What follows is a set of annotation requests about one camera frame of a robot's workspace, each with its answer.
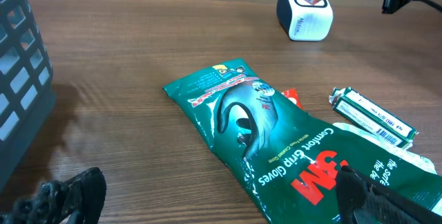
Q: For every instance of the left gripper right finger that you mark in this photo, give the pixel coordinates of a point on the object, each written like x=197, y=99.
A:
x=362, y=200

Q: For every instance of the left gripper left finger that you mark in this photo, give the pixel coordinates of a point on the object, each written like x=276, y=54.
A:
x=79, y=199

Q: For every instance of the light green wipes packet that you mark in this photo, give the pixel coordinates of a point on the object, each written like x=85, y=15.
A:
x=413, y=158

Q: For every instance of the green 3M gloves packet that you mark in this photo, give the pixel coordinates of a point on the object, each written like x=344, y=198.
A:
x=285, y=159

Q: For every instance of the white green box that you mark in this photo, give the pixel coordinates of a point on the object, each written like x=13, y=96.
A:
x=369, y=116

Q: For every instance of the red Nescafe stick sachet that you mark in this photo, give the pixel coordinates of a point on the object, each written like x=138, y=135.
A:
x=292, y=95

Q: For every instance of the white barcode scanner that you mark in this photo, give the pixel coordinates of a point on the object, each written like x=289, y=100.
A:
x=303, y=21

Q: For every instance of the grey plastic shopping basket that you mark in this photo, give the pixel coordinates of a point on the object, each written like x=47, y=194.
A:
x=27, y=97

